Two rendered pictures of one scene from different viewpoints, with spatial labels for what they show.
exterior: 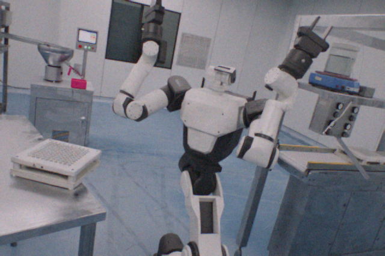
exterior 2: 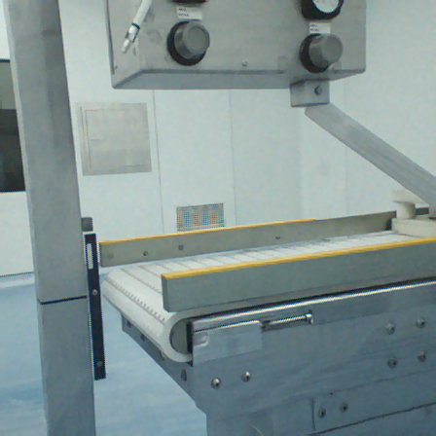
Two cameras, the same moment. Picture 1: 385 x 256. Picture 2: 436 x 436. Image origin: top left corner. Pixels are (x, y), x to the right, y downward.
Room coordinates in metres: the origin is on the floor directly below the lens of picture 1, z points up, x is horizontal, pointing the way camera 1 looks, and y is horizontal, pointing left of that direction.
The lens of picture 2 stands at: (1.12, -0.72, 1.05)
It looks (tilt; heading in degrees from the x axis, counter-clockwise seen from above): 6 degrees down; 1
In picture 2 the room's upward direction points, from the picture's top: 3 degrees counter-clockwise
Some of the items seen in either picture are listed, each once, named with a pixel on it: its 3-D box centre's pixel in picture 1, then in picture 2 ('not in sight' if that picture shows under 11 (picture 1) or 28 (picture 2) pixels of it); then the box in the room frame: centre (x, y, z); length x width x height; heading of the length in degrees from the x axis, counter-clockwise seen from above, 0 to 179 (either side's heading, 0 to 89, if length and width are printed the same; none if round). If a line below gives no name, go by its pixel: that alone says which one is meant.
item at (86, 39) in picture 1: (85, 56); not in sight; (3.57, 1.42, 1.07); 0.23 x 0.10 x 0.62; 115
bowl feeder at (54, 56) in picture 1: (61, 64); not in sight; (3.38, 1.62, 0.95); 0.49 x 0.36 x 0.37; 115
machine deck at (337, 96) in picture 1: (346, 95); not in sight; (1.88, -0.86, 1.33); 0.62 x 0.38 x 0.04; 115
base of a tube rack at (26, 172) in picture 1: (59, 166); not in sight; (1.10, 0.50, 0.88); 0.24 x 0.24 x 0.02; 87
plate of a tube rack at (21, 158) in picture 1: (60, 155); not in sight; (1.10, 0.50, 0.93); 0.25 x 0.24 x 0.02; 177
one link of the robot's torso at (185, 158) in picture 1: (197, 169); not in sight; (1.42, -0.05, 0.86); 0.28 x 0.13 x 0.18; 20
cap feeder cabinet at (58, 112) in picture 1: (61, 115); not in sight; (3.35, 1.55, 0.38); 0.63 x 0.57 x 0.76; 115
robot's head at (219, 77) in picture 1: (219, 78); not in sight; (1.34, -0.06, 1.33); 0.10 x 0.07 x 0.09; 64
